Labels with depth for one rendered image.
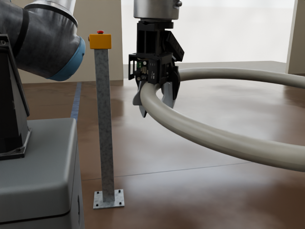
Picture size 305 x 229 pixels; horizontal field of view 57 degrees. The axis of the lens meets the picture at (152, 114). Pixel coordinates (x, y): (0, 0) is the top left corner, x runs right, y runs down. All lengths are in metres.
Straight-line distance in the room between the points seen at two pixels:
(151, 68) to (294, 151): 0.30
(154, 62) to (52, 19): 0.36
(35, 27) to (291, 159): 0.64
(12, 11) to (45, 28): 0.08
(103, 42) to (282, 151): 1.38
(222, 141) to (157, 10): 0.29
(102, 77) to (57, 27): 0.89
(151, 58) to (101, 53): 1.12
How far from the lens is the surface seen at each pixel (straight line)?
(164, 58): 0.54
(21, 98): 0.69
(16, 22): 0.76
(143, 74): 0.57
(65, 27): 0.82
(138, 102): 0.62
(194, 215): 1.87
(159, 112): 0.42
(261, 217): 1.95
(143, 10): 0.55
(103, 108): 1.71
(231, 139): 0.35
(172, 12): 0.56
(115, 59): 6.59
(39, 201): 0.53
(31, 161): 0.61
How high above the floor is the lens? 1.10
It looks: 17 degrees down
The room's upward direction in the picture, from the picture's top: straight up
